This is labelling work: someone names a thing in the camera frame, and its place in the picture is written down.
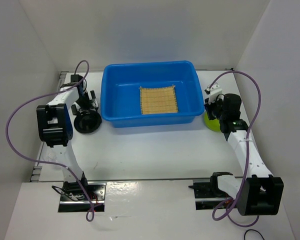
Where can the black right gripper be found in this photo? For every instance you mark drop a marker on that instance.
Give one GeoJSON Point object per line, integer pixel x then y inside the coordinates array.
{"type": "Point", "coordinates": [208, 107]}

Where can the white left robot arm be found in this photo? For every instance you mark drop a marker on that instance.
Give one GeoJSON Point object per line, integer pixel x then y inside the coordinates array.
{"type": "Point", "coordinates": [55, 128]}

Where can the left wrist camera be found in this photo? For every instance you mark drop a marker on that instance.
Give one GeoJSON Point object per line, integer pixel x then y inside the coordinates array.
{"type": "Point", "coordinates": [84, 86]}

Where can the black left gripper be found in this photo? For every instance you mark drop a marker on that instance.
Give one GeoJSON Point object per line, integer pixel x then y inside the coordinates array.
{"type": "Point", "coordinates": [90, 103]}

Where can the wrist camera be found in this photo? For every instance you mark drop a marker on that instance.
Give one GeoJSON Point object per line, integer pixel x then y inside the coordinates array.
{"type": "Point", "coordinates": [213, 91]}
{"type": "Point", "coordinates": [84, 86]}

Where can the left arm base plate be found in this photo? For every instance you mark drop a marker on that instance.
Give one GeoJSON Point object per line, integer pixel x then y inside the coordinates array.
{"type": "Point", "coordinates": [72, 202]}

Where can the blue plastic bin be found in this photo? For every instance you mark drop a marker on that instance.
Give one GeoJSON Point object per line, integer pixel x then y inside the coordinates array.
{"type": "Point", "coordinates": [120, 96]}

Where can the green plastic plate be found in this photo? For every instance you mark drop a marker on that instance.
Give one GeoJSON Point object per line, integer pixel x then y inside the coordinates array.
{"type": "Point", "coordinates": [213, 125]}

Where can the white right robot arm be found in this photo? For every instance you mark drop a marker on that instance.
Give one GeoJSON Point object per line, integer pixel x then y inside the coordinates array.
{"type": "Point", "coordinates": [259, 192]}

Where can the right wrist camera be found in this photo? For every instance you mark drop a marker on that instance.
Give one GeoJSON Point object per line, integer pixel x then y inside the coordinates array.
{"type": "Point", "coordinates": [213, 91]}

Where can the bamboo placemat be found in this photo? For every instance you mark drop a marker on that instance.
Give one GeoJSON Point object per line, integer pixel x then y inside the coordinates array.
{"type": "Point", "coordinates": [160, 100]}

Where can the black round dish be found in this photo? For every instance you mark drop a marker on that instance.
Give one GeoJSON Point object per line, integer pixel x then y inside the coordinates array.
{"type": "Point", "coordinates": [87, 122]}

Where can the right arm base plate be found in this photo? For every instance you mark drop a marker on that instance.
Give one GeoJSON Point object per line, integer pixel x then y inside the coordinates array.
{"type": "Point", "coordinates": [207, 195]}

